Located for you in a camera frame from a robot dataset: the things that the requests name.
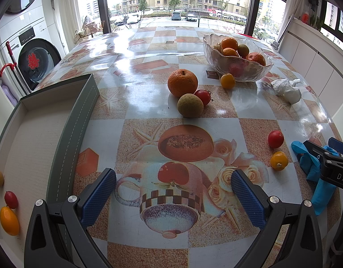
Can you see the red cherry tomato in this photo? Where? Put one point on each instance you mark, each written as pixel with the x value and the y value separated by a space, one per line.
pixel 202 97
pixel 11 199
pixel 276 139

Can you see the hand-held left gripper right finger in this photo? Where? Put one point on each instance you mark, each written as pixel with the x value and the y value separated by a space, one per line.
pixel 245 198

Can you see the large orange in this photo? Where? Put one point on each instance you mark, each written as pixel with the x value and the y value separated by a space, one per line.
pixel 182 82

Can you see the grey rectangular tray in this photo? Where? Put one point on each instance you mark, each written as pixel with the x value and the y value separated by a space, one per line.
pixel 35 145

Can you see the red plastic basin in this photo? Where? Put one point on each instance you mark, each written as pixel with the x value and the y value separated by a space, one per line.
pixel 248 35

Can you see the yellow cherry tomato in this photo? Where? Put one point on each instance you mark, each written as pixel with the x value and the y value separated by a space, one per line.
pixel 279 160

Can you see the clear glass fruit bowl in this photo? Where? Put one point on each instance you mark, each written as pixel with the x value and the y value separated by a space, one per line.
pixel 216 61

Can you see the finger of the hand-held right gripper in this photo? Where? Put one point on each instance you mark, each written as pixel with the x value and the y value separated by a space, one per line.
pixel 340 146
pixel 315 148

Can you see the small round orange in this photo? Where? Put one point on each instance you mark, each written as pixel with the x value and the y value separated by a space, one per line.
pixel 227 81

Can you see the blue rubber glove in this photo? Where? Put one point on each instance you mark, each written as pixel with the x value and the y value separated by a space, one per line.
pixel 312 167

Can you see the red apple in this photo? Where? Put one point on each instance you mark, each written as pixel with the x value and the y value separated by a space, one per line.
pixel 237 68

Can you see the crumpled white plastic bag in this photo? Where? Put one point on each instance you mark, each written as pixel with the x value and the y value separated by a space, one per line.
pixel 288 90

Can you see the white parked car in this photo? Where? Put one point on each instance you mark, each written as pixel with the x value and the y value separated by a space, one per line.
pixel 134 18

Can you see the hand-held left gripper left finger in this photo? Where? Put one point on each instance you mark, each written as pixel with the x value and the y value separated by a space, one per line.
pixel 99 198

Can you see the green round fruit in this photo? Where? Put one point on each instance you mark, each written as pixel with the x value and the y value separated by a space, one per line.
pixel 243 49

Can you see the purple soft object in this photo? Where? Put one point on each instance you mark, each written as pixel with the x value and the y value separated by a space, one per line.
pixel 8 92

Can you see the greenish brown round fruit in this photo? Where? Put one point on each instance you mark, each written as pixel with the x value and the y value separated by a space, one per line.
pixel 190 105

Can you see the dark orange tangerine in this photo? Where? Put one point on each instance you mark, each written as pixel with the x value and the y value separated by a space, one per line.
pixel 256 59

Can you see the white washing machine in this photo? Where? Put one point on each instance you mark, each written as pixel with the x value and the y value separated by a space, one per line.
pixel 37 58

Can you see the printed checkered tablecloth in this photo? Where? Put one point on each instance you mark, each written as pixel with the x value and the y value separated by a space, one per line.
pixel 149 106

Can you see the dark parked car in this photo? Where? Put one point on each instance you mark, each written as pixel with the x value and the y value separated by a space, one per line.
pixel 191 17

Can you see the green potted plant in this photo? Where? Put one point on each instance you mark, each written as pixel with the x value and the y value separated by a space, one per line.
pixel 316 23

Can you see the white low cabinet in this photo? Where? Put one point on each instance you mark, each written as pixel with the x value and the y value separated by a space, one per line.
pixel 313 61

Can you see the grey parked van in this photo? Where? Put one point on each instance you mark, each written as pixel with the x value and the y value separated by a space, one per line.
pixel 176 16

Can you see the oval orange kumquat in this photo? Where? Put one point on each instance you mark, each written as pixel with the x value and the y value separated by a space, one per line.
pixel 9 220

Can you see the beige wrapped bouquet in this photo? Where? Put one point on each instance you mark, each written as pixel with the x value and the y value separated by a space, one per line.
pixel 86 26

